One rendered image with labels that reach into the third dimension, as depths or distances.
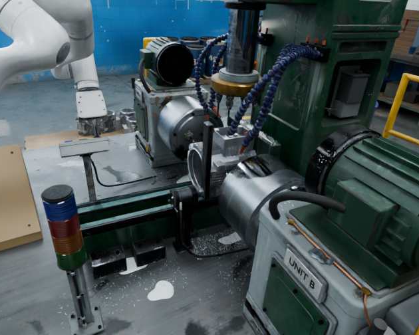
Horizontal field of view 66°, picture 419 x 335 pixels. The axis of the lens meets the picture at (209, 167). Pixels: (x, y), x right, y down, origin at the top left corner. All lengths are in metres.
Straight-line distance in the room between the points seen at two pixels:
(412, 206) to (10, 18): 0.87
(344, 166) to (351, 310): 0.24
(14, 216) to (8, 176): 0.14
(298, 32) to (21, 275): 1.14
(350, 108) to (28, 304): 1.17
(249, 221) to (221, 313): 0.29
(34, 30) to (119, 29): 5.81
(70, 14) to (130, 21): 5.74
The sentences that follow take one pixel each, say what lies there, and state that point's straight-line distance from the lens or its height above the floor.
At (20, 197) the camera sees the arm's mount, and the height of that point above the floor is 0.93.
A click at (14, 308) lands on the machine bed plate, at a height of 0.80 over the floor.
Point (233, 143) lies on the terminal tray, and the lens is 1.11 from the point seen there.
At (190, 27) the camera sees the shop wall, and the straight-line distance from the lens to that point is 7.22.
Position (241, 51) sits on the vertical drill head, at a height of 1.42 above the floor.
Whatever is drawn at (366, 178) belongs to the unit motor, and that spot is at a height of 1.32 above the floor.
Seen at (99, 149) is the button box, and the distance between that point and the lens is 1.26.
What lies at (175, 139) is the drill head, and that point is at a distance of 1.31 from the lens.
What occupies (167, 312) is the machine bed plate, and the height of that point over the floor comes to 0.80.
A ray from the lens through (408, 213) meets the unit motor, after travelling 0.57.
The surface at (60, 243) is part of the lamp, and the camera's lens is 0.76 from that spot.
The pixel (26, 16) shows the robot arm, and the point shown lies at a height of 1.51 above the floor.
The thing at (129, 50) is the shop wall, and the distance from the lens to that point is 6.76.
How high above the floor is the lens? 1.59
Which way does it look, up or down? 29 degrees down
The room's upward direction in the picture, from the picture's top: 3 degrees clockwise
